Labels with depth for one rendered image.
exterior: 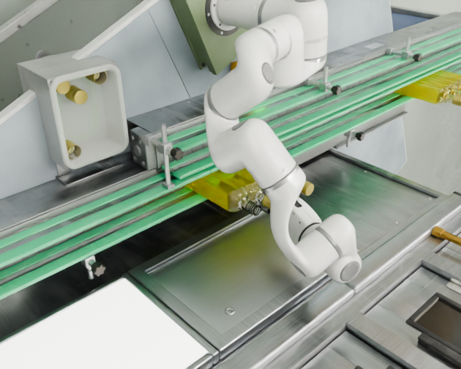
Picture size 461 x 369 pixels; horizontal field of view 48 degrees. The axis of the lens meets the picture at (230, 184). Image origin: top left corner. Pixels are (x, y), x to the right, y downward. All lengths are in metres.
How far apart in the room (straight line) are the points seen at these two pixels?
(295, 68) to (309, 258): 0.42
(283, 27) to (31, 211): 0.68
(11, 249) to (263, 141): 0.57
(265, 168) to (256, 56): 0.21
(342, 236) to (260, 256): 0.34
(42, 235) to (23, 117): 0.28
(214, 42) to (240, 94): 0.45
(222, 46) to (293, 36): 0.36
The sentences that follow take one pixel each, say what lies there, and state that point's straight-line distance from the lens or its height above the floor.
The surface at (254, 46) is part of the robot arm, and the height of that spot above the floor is 1.19.
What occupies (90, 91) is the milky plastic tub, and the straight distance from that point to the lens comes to 1.32.
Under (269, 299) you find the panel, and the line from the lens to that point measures 1.22.
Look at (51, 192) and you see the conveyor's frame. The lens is 1.31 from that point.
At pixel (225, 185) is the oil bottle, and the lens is 1.31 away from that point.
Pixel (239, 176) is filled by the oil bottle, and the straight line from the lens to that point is 1.36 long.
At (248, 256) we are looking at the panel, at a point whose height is 1.14.
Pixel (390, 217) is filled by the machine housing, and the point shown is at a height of 1.26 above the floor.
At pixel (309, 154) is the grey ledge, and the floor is 0.88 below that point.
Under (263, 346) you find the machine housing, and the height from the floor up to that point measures 1.37.
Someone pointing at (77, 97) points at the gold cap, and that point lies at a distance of 1.25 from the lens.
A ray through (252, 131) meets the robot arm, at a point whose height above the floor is 1.26.
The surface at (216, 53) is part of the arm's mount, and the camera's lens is 1.45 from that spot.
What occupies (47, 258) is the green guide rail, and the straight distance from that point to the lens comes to 1.26.
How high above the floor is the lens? 1.88
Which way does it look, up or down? 40 degrees down
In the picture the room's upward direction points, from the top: 119 degrees clockwise
